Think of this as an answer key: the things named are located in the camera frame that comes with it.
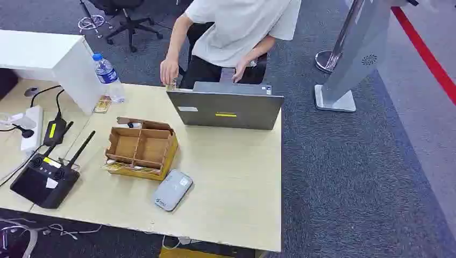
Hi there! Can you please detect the white cable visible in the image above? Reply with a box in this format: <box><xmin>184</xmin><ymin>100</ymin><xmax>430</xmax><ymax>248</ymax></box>
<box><xmin>0</xmin><ymin>218</ymin><xmax>103</xmax><ymax>258</ymax></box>

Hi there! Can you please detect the black power adapter yellow label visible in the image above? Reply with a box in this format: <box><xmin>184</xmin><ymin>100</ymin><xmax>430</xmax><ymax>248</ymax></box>
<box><xmin>42</xmin><ymin>118</ymin><xmax>68</xmax><ymax>147</ymax></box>

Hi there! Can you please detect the person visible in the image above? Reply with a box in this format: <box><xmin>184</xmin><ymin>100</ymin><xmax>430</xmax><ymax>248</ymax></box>
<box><xmin>160</xmin><ymin>0</ymin><xmax>302</xmax><ymax>90</ymax></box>

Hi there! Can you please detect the white desk partition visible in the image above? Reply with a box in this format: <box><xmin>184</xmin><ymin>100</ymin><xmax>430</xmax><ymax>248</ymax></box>
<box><xmin>0</xmin><ymin>29</ymin><xmax>108</xmax><ymax>116</ymax></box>

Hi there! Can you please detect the grey power bank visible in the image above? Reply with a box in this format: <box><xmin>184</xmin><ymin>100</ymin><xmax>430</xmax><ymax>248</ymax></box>
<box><xmin>154</xmin><ymin>169</ymin><xmax>194</xmax><ymax>212</ymax></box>

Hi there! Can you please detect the black remote controller with antennas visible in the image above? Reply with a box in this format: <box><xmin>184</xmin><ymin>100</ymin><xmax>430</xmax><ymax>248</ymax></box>
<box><xmin>10</xmin><ymin>130</ymin><xmax>96</xmax><ymax>210</ymax></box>

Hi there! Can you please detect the red barrier belt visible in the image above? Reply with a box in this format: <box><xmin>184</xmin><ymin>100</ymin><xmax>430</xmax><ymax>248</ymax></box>
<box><xmin>391</xmin><ymin>6</ymin><xmax>456</xmax><ymax>106</ymax></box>

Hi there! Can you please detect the clear water bottle blue cap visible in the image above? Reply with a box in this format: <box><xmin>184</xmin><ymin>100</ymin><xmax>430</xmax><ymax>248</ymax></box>
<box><xmin>92</xmin><ymin>52</ymin><xmax>126</xmax><ymax>104</ymax></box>

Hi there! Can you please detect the yellow card pack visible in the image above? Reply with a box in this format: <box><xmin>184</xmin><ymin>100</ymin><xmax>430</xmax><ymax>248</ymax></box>
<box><xmin>94</xmin><ymin>96</ymin><xmax>112</xmax><ymax>114</ymax></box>

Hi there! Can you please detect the grey laptop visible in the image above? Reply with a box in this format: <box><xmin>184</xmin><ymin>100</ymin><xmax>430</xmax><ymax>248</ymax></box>
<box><xmin>166</xmin><ymin>81</ymin><xmax>285</xmax><ymax>131</ymax></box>

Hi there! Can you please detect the wooden card box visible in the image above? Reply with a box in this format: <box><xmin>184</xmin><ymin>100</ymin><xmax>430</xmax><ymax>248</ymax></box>
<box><xmin>103</xmin><ymin>117</ymin><xmax>179</xmax><ymax>182</ymax></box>

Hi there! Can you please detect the white power strip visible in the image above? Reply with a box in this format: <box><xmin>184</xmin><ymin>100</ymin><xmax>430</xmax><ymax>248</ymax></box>
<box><xmin>19</xmin><ymin>105</ymin><xmax>44</xmax><ymax>153</ymax></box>

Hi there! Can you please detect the silver stanchion post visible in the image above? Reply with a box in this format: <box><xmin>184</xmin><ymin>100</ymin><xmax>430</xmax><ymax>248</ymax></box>
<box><xmin>315</xmin><ymin>0</ymin><xmax>365</xmax><ymax>74</ymax></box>

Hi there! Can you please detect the black cable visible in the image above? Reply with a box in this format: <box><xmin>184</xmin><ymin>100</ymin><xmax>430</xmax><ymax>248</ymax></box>
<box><xmin>30</xmin><ymin>84</ymin><xmax>66</xmax><ymax>120</ymax></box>

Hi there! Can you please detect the black office chair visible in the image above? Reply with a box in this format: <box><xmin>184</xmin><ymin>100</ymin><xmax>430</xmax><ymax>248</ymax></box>
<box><xmin>87</xmin><ymin>0</ymin><xmax>164</xmax><ymax>53</ymax></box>

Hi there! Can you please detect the grey kiosk stand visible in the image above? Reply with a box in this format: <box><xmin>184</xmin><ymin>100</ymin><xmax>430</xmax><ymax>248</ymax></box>
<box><xmin>314</xmin><ymin>0</ymin><xmax>396</xmax><ymax>113</ymax></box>

